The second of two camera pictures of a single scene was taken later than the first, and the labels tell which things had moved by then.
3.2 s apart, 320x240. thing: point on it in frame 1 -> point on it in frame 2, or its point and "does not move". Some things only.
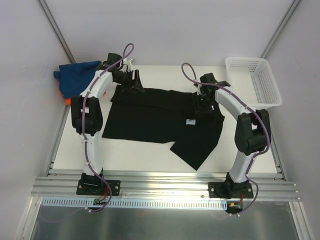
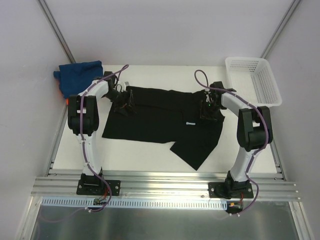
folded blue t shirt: x=73 y=77 does not move
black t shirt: x=163 y=117 does not move
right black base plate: x=230 y=190 does not move
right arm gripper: x=203 y=107 -> x=208 y=113
